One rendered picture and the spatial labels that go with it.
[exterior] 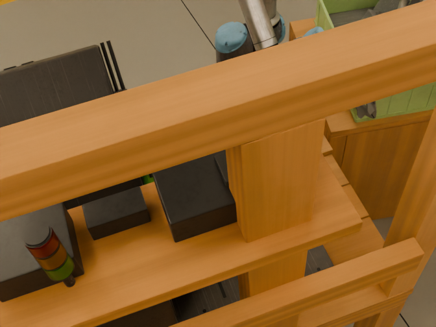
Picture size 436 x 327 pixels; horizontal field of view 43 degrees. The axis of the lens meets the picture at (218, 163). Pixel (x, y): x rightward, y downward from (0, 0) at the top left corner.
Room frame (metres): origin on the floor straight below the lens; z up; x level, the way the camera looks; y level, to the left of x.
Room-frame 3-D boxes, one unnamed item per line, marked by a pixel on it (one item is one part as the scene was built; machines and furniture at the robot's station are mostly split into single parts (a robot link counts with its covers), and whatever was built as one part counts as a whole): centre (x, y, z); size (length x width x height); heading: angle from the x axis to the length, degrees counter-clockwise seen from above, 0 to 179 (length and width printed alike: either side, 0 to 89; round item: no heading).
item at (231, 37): (1.54, -0.11, 1.11); 0.13 x 0.12 x 0.14; 112
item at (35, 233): (0.46, 0.30, 1.71); 0.05 x 0.05 x 0.04
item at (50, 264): (0.46, 0.30, 1.67); 0.05 x 0.05 x 0.05
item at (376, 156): (1.69, -0.69, 0.39); 0.68 x 0.52 x 0.79; 4
